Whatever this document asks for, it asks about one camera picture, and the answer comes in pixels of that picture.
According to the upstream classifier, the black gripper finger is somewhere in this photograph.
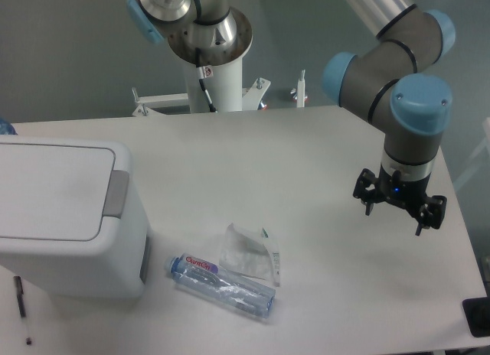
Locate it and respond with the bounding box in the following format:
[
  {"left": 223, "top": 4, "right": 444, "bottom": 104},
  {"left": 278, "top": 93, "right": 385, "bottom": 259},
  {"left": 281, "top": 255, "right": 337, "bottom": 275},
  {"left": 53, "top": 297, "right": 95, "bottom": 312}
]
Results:
[
  {"left": 353, "top": 168, "right": 383, "bottom": 216},
  {"left": 415, "top": 195, "right": 447, "bottom": 236}
]

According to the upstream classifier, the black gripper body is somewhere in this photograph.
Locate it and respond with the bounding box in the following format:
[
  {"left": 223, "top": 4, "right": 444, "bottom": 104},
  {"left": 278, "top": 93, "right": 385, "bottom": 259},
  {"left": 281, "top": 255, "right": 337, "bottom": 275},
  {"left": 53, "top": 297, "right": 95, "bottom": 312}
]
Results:
[{"left": 378, "top": 161, "right": 432, "bottom": 219}]

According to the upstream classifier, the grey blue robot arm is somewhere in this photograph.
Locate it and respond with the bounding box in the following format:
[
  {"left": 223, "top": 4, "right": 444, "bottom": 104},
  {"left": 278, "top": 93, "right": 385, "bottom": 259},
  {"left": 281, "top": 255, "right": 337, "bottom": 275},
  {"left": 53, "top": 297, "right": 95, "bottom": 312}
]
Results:
[{"left": 126, "top": 0, "right": 456, "bottom": 230}]

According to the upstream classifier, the white trash can body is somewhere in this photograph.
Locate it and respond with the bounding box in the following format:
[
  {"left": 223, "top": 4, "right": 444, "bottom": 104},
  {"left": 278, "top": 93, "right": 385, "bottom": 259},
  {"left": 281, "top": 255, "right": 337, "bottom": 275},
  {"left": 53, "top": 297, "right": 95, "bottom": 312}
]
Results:
[{"left": 1, "top": 155, "right": 150, "bottom": 298}]

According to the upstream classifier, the white trash can lid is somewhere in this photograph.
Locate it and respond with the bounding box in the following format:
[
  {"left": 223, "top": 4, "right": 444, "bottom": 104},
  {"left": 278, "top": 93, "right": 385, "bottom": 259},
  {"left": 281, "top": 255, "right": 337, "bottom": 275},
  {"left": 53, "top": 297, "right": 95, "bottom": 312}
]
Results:
[{"left": 1, "top": 136, "right": 132, "bottom": 242}]

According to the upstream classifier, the black device at table edge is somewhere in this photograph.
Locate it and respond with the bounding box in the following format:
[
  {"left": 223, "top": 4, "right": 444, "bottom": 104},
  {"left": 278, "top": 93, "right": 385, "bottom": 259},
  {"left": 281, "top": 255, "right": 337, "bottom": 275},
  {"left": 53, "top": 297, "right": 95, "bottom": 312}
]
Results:
[{"left": 462, "top": 297, "right": 489, "bottom": 338}]

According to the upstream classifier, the clear plastic wrapper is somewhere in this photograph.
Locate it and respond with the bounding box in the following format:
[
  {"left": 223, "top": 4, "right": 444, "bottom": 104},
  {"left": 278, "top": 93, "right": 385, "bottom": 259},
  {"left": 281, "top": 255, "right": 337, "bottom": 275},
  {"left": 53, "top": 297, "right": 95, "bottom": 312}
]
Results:
[{"left": 219, "top": 223, "right": 281, "bottom": 287}]

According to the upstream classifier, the crushed clear plastic bottle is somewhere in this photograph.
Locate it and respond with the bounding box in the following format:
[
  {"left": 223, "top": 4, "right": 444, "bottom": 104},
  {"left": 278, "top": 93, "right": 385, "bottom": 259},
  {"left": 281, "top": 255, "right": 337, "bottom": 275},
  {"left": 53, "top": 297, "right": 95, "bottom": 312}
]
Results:
[{"left": 165, "top": 253, "right": 276, "bottom": 319}]

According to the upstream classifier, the black pen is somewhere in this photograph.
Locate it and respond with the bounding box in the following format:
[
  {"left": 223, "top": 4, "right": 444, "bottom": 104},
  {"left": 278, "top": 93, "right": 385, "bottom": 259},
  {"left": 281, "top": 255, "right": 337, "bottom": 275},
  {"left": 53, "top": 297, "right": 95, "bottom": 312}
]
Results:
[{"left": 13, "top": 275, "right": 33, "bottom": 346}]

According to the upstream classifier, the blue object at left edge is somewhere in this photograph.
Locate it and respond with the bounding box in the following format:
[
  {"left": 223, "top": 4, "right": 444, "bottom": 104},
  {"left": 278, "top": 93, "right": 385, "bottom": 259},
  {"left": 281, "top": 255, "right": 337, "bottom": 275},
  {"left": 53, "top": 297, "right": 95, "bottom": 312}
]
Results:
[{"left": 0, "top": 118, "right": 17, "bottom": 135}]

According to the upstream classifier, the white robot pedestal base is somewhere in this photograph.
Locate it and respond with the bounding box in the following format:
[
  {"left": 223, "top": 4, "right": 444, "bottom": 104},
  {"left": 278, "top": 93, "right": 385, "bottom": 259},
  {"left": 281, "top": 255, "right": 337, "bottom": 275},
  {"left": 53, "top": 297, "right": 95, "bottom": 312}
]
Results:
[{"left": 132, "top": 8, "right": 271, "bottom": 116}]

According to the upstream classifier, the black cable on pedestal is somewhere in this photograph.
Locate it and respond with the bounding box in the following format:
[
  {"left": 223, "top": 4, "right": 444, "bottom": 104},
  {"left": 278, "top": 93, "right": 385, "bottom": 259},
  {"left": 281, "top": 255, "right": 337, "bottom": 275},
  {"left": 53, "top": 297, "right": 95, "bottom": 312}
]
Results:
[{"left": 194, "top": 47, "right": 218, "bottom": 114}]

